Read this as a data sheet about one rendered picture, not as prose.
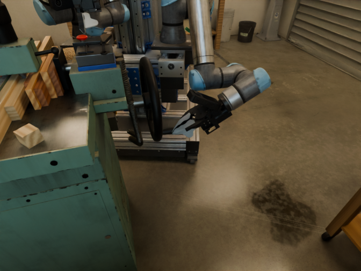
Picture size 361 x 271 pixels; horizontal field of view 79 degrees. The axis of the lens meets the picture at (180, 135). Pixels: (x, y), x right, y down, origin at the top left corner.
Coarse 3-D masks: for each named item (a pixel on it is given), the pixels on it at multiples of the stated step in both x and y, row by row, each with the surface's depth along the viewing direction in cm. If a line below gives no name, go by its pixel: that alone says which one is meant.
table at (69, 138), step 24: (72, 96) 61; (24, 120) 52; (48, 120) 52; (72, 120) 52; (0, 144) 46; (48, 144) 46; (72, 144) 46; (0, 168) 43; (24, 168) 45; (48, 168) 47; (72, 168) 49
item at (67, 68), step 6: (60, 48) 63; (54, 54) 60; (60, 54) 60; (54, 60) 57; (60, 60) 59; (66, 60) 66; (60, 66) 59; (66, 66) 62; (60, 72) 60; (66, 72) 63; (60, 78) 60; (66, 78) 62; (66, 84) 62
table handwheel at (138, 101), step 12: (144, 60) 67; (144, 72) 75; (144, 84) 85; (156, 84) 63; (144, 96) 74; (156, 96) 63; (144, 108) 77; (156, 108) 63; (156, 120) 65; (156, 132) 68
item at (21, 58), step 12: (0, 48) 52; (12, 48) 53; (24, 48) 54; (36, 48) 60; (0, 60) 54; (12, 60) 55; (24, 60) 55; (36, 60) 58; (0, 72) 56; (12, 72) 56; (24, 72) 57
